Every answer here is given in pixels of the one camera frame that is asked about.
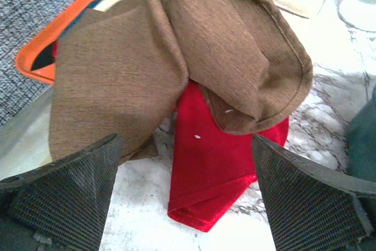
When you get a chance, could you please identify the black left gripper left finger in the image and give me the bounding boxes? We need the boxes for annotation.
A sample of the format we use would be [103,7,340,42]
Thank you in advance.
[1,134,122,250]

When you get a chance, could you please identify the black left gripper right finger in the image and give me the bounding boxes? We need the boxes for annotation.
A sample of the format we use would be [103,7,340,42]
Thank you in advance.
[251,135,375,250]

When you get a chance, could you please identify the teal storage basket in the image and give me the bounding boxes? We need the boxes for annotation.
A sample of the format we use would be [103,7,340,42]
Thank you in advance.
[347,88,376,182]

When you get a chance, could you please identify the red cloth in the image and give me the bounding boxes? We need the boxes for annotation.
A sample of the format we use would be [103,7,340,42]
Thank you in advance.
[167,80,290,233]

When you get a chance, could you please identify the brown cloth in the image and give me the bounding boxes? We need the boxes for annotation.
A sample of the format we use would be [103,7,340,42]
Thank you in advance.
[49,0,313,160]

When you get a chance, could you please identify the orange tray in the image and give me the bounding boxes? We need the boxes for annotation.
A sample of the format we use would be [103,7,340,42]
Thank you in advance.
[15,0,111,85]

